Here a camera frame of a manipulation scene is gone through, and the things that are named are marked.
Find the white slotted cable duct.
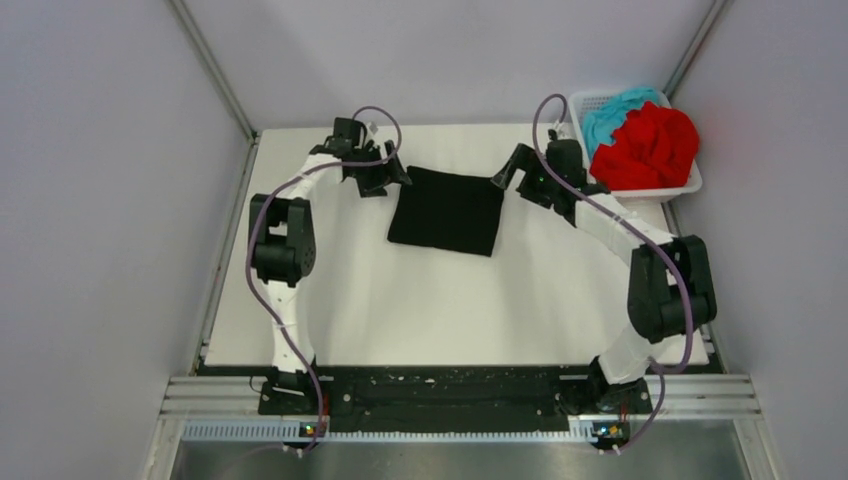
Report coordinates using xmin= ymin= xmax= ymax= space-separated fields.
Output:
xmin=182 ymin=419 xmax=624 ymax=444

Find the white plastic basket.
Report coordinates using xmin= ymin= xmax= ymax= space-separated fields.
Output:
xmin=568 ymin=89 xmax=703 ymax=202

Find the aluminium frame rail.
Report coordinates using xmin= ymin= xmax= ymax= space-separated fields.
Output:
xmin=159 ymin=374 xmax=762 ymax=420

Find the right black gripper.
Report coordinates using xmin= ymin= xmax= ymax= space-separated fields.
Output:
xmin=492 ymin=144 xmax=560 ymax=210

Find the black t shirt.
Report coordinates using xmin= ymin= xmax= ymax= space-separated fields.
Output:
xmin=387 ymin=167 xmax=504 ymax=257

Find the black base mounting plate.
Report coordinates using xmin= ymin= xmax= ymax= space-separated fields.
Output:
xmin=258 ymin=364 xmax=653 ymax=434

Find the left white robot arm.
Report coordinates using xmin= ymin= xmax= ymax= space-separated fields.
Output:
xmin=245 ymin=111 xmax=412 ymax=414

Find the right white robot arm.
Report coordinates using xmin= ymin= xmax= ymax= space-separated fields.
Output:
xmin=491 ymin=136 xmax=717 ymax=412

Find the blue t shirt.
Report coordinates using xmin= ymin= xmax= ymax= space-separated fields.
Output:
xmin=579 ymin=87 xmax=668 ymax=159

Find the red t shirt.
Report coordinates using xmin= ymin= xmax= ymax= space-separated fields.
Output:
xmin=589 ymin=101 xmax=700 ymax=191

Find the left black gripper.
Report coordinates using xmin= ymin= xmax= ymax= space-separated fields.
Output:
xmin=350 ymin=140 xmax=411 ymax=198

